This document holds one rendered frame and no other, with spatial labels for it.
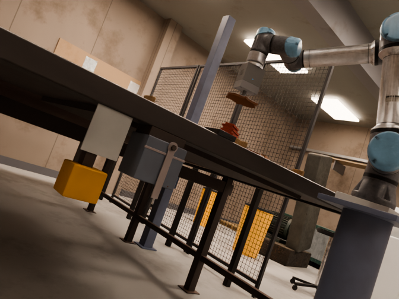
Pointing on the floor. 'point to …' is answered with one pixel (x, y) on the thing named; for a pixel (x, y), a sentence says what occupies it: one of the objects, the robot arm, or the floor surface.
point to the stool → (320, 266)
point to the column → (355, 251)
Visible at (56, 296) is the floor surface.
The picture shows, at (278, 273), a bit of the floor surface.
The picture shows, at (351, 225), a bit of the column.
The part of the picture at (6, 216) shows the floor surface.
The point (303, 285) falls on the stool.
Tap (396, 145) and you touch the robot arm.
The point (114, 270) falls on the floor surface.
